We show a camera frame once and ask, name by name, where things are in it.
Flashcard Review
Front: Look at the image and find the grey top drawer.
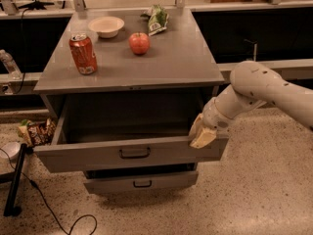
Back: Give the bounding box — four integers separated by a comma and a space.
35, 94, 228, 172

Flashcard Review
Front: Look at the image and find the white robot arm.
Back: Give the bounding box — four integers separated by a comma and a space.
189, 61, 313, 149

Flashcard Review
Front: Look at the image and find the brown snack bag on floor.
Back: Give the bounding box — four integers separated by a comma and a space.
18, 118, 56, 147

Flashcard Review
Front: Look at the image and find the clear plastic bottle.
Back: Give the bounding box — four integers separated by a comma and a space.
0, 50, 22, 80

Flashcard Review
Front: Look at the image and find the red apple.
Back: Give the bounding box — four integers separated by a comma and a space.
128, 32, 150, 55

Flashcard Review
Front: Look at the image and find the grey drawer cabinet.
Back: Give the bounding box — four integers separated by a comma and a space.
35, 9, 224, 182

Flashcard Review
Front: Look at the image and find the grey drawer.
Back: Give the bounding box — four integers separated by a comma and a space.
84, 170, 199, 194
35, 94, 228, 172

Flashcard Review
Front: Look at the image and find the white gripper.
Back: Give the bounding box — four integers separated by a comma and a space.
189, 97, 233, 149

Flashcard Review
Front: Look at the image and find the grey bottom drawer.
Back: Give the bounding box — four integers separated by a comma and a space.
84, 170, 199, 194

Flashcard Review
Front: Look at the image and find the white round object on floor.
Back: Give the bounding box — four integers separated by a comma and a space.
0, 142, 21, 160

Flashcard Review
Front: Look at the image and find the black floor cable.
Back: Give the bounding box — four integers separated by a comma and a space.
0, 147, 99, 235

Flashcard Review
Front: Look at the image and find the green chip bag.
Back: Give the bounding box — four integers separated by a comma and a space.
141, 5, 169, 36

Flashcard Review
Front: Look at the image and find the white bowl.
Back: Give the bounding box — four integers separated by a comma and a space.
88, 17, 124, 38

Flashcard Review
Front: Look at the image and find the black stand leg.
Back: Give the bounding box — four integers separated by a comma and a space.
0, 144, 26, 216

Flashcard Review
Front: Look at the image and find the orange soda can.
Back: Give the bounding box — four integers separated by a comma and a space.
68, 33, 98, 75

